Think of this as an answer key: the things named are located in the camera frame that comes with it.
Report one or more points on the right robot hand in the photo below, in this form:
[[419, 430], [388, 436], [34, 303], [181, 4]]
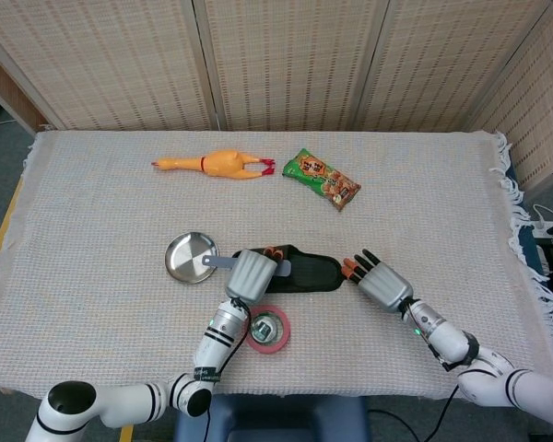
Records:
[[382, 285]]

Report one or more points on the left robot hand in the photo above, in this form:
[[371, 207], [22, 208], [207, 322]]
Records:
[[251, 276]]

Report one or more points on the black slipper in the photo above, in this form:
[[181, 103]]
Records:
[[313, 271]]

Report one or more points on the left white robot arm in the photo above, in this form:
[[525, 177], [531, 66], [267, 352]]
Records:
[[212, 345]]

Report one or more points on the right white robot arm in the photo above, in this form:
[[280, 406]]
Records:
[[447, 336]]

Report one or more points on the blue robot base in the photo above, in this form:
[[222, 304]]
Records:
[[281, 419]]

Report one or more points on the small metal can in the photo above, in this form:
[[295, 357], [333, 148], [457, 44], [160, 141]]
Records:
[[263, 330]]

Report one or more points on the pink tape roll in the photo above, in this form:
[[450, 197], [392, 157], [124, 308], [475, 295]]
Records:
[[283, 333]]

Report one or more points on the round steel plate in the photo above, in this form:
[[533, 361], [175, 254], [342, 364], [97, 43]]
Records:
[[184, 258]]

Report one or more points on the yellow rubber chicken toy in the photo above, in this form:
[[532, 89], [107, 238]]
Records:
[[221, 163]]

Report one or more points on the green snack bag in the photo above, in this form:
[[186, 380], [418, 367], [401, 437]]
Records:
[[322, 179]]

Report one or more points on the white woven tablecloth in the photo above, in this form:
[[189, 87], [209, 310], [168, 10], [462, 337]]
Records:
[[120, 299]]

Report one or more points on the white power strip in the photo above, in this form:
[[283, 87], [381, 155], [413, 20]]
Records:
[[547, 227]]

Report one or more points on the woven folding screen panel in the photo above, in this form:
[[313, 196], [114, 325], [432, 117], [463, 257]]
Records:
[[110, 64], [290, 64], [447, 64], [534, 115]]

